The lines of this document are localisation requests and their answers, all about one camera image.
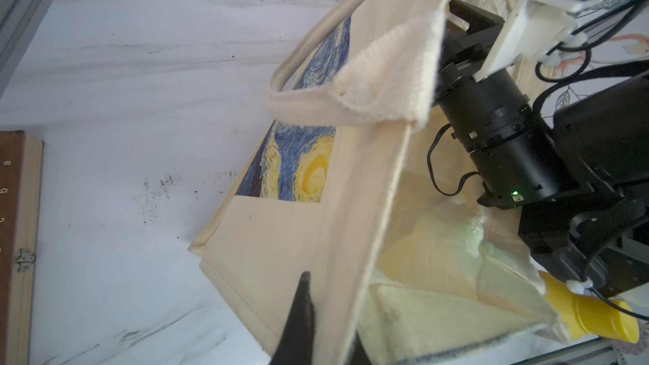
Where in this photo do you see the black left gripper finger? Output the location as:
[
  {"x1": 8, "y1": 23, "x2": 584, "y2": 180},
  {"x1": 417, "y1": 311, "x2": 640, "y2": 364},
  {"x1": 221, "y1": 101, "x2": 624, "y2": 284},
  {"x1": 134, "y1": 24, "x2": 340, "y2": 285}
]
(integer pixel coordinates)
[{"x1": 270, "y1": 271, "x2": 315, "y2": 365}]

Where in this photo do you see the orange bottle yellow cap front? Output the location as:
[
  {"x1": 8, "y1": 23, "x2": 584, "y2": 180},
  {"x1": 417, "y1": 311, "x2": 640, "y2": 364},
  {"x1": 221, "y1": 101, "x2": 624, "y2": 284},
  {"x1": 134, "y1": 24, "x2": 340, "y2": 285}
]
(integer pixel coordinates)
[{"x1": 538, "y1": 271, "x2": 640, "y2": 344}]

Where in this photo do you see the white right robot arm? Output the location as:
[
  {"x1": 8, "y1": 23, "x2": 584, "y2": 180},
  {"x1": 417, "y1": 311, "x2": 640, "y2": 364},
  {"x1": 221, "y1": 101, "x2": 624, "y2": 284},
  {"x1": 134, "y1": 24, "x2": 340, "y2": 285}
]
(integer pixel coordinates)
[{"x1": 438, "y1": 0, "x2": 648, "y2": 297}]

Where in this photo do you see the cream canvas shopping bag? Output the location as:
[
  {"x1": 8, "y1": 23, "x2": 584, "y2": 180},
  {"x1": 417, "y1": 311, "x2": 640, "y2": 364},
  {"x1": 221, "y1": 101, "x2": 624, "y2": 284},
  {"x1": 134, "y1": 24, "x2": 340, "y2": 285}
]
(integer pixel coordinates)
[{"x1": 191, "y1": 0, "x2": 570, "y2": 364}]

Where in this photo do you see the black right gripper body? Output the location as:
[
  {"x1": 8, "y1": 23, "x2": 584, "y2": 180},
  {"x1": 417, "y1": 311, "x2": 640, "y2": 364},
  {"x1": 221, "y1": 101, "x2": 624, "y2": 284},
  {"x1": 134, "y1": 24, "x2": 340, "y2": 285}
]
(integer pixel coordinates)
[{"x1": 436, "y1": 0, "x2": 537, "y2": 152}]

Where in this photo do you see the wooden chess board box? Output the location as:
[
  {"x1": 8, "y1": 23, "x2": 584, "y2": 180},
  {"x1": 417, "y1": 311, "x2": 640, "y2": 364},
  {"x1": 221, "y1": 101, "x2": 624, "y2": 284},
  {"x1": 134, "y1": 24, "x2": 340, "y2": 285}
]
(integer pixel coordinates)
[{"x1": 1, "y1": 130, "x2": 44, "y2": 364}]

